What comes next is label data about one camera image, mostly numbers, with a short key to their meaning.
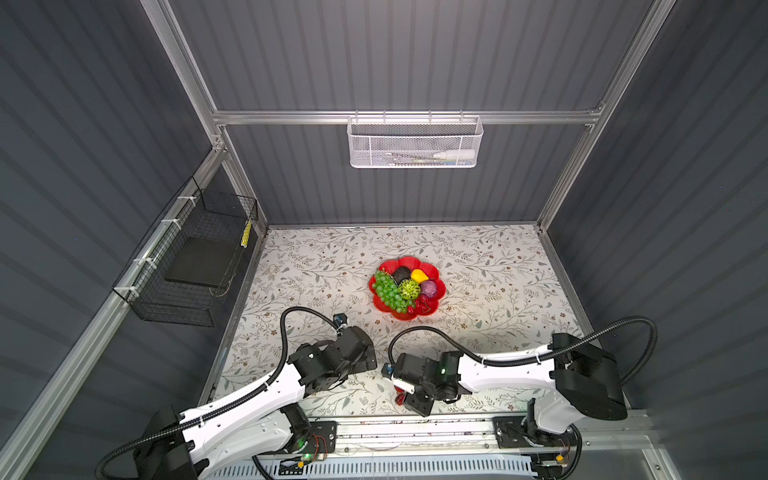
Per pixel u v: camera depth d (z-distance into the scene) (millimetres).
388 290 948
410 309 937
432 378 618
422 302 937
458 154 864
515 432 722
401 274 992
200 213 824
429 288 962
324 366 560
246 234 837
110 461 386
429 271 1020
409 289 937
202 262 726
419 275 1009
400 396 789
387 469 763
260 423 583
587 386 429
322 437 724
